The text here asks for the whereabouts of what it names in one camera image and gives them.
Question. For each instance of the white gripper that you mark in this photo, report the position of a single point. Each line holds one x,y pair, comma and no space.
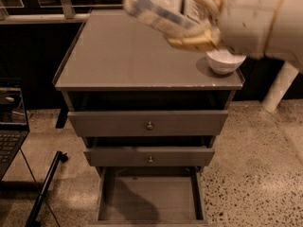
244,21

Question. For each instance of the blue plastic bottle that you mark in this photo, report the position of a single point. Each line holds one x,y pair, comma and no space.
171,17

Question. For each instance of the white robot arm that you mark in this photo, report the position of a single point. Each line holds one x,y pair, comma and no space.
285,40

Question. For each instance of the grey drawer cabinet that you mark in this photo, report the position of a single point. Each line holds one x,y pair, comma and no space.
117,64

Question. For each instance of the grey middle drawer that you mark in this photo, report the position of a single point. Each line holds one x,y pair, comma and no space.
149,156

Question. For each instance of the grey drawer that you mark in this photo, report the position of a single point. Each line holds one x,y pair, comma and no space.
169,196
148,123
149,156

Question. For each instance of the grey top drawer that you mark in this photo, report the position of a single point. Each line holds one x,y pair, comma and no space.
148,123

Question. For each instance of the grey bottom drawer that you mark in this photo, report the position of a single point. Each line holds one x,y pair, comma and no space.
169,196

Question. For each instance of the white bowl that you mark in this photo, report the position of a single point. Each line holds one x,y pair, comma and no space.
223,62

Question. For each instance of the white diagonal pole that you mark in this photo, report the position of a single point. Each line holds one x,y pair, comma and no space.
279,87

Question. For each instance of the black laptop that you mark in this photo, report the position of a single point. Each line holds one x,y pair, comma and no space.
14,126

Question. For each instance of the black stand leg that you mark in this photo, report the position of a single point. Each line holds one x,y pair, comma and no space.
31,220

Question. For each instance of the metal railing frame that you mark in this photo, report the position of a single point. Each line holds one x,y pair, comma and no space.
29,12

